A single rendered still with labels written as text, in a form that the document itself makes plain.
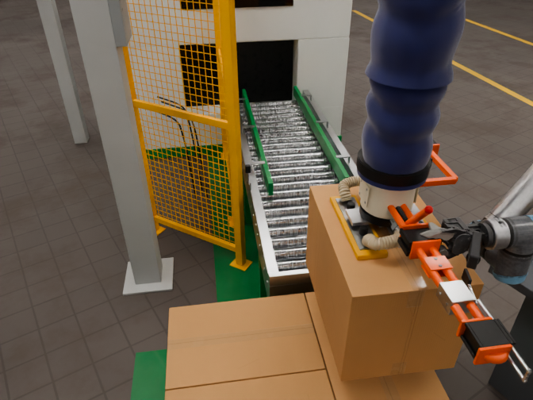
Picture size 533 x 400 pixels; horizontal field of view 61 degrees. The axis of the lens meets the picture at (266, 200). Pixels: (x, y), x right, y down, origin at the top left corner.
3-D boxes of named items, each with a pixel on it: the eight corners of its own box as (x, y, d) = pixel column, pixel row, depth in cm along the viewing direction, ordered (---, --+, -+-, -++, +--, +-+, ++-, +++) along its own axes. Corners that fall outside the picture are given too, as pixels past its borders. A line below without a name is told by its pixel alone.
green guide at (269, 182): (233, 98, 397) (233, 88, 392) (245, 98, 398) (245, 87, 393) (255, 197, 265) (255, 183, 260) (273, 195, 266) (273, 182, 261)
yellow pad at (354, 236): (329, 200, 169) (330, 189, 166) (354, 198, 170) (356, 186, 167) (357, 261, 141) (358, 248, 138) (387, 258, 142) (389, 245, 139)
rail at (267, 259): (230, 114, 405) (229, 94, 394) (236, 114, 405) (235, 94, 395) (267, 304, 214) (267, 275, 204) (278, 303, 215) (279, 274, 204)
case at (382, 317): (305, 261, 200) (309, 186, 177) (392, 253, 204) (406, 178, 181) (340, 382, 150) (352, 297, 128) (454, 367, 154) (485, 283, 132)
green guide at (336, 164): (293, 94, 403) (293, 85, 398) (304, 94, 404) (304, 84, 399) (343, 189, 271) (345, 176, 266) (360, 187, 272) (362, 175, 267)
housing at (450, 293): (434, 294, 115) (438, 282, 112) (459, 291, 116) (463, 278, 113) (446, 315, 109) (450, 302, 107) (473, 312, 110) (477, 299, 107)
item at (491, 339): (455, 334, 104) (460, 320, 101) (485, 330, 105) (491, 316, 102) (474, 365, 97) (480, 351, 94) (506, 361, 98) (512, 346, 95)
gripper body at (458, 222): (435, 238, 135) (473, 234, 136) (449, 257, 128) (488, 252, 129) (440, 217, 131) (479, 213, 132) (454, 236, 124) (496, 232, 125)
